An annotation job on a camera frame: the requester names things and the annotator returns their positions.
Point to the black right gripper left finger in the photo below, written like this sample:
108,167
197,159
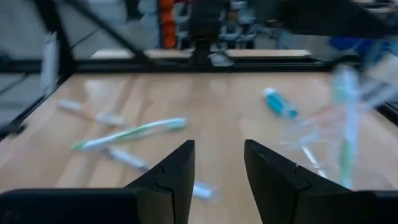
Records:
177,174

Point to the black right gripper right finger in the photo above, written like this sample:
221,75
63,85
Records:
273,180

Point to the purple toothbrush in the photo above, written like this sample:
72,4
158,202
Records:
127,158

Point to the small teal bottle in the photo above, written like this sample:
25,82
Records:
280,104

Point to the orange toothbrush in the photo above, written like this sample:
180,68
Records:
323,115
109,119

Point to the green toothbrush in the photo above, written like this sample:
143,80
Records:
349,124
130,133

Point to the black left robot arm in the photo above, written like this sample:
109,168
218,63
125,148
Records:
203,31

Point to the clear acrylic organizer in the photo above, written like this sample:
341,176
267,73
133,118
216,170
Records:
311,146

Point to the background wooden table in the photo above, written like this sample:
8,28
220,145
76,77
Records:
264,53

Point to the white panel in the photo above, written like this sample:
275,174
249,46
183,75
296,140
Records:
49,62

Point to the orange post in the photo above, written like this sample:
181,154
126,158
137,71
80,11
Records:
168,25

